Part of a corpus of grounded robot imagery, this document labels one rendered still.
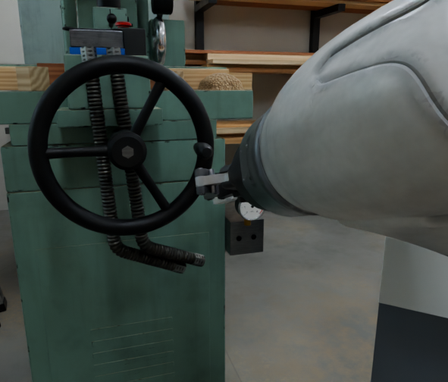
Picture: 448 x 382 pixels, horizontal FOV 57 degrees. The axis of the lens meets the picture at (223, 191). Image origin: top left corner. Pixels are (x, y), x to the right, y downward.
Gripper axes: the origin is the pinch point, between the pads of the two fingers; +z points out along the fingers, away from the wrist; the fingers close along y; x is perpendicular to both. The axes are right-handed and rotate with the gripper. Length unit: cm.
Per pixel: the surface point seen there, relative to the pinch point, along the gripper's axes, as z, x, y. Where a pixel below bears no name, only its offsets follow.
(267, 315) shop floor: 109, 43, -43
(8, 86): 42, -30, 33
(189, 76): 42, -32, -6
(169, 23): 52, -50, -4
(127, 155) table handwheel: 12.3, -7.8, 11.3
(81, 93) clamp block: 18.9, -20.2, 17.7
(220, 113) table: 29.7, -19.1, -9.4
